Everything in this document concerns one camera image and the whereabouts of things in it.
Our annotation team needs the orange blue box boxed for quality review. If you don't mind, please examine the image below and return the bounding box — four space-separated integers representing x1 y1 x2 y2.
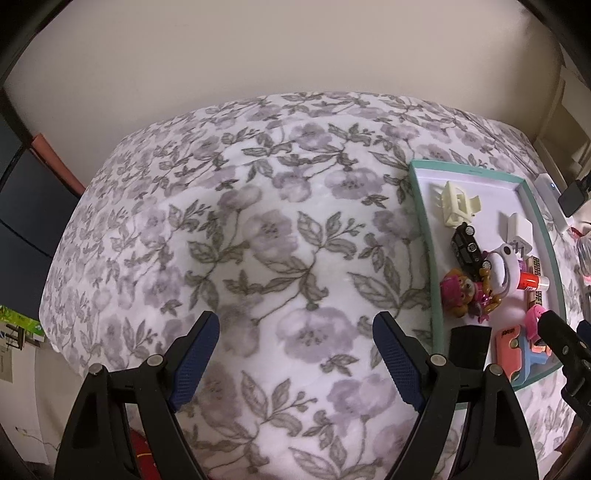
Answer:
511 305 552 387

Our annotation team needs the gold black patterned lighter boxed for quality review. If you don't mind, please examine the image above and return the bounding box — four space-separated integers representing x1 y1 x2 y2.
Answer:
526 256 549 308

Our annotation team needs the red white small bottle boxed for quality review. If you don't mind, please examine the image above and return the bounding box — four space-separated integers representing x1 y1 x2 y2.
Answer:
518 271 550 292

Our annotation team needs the black power adapter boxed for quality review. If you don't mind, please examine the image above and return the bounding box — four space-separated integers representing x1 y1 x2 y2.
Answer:
449 325 492 371

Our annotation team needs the pink puppy toy figure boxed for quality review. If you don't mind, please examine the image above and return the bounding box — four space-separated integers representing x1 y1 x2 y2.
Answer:
440 269 502 323

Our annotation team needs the black toy car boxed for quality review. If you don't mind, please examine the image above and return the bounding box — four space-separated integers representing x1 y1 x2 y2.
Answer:
451 222 492 281

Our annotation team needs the cream plastic clip frame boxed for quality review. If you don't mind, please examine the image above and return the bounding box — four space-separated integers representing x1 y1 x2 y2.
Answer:
440 181 482 228

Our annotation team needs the pink blue box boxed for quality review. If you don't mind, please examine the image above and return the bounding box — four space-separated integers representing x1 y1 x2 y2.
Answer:
495 325 524 382

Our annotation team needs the white power adapter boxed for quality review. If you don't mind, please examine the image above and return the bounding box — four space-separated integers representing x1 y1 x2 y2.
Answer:
500 212 534 255

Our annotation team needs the teal shallow box tray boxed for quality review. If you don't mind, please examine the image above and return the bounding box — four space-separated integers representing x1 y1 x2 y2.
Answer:
410 160 566 390

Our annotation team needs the black plugged charger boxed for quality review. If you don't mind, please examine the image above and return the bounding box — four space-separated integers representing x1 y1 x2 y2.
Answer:
558 176 590 218

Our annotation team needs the white power strip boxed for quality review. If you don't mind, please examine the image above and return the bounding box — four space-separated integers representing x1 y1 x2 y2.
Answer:
534 173 570 233

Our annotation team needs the floral fleece blanket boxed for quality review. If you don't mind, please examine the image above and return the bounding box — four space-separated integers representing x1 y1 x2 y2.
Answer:
39 93 542 479

